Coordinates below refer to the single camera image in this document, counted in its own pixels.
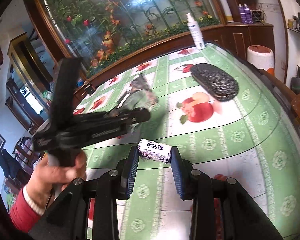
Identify white rolled poster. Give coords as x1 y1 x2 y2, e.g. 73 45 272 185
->
216 0 234 23

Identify small white candy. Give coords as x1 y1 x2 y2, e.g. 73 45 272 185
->
137 138 172 164

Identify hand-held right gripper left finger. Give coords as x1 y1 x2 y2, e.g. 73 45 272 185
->
27 145 140 240

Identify person's left hand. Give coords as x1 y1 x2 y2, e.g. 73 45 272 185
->
27 151 88 205

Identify purple bottle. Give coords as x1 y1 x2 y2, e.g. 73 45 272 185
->
244 4 253 25
237 4 245 24

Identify silver foil snack packet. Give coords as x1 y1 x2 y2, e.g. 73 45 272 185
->
117 74 158 113

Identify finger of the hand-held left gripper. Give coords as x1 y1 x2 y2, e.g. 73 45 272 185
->
75 123 130 146
72 107 151 128

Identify white spray bottle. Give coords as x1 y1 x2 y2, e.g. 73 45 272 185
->
186 13 206 50

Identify glass flower display panel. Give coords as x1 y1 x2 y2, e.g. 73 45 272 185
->
31 0 227 78

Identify person's left forearm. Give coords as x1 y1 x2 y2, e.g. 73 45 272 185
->
9 185 46 233

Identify dark green jar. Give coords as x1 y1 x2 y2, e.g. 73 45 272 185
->
290 65 300 94

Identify white stool orange top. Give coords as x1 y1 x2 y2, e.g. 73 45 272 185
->
247 45 275 72

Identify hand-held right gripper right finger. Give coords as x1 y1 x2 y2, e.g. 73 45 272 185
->
170 146 283 240

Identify small dark jar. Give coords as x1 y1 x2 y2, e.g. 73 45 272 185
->
84 81 97 95

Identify black woven glasses case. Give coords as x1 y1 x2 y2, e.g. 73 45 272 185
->
191 64 239 102

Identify wire basket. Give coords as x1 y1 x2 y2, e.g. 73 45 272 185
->
250 4 265 23

